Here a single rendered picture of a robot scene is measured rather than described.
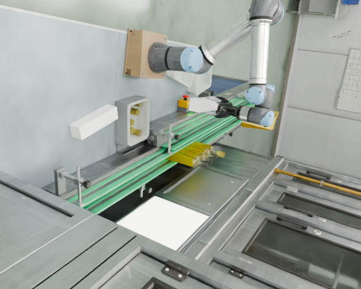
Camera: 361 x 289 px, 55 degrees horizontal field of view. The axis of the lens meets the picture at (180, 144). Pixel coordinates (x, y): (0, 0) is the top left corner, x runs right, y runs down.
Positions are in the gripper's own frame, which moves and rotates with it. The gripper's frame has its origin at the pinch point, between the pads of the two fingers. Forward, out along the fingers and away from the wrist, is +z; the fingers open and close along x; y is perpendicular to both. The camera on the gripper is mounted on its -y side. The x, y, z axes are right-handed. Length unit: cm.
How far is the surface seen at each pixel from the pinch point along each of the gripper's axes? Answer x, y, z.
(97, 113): 8, 47, 31
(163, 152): 29.5, 8.9, 17.2
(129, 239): 25, 98, -30
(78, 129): 14, 60, 29
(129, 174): 34, 40, 15
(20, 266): 29, 120, -17
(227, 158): 40, -51, 3
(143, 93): 0.0, 9.8, 34.2
